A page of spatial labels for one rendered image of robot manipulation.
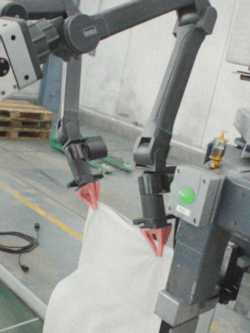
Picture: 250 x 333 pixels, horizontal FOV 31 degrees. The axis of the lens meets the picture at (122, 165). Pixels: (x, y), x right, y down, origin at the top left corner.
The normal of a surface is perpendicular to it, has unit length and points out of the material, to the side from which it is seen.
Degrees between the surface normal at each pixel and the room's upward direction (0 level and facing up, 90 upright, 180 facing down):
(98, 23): 76
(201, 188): 90
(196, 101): 90
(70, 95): 54
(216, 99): 90
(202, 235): 90
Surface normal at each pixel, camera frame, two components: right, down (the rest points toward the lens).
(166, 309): -0.71, 0.04
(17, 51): 0.68, 0.31
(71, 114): 0.34, -0.30
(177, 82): 0.56, 0.06
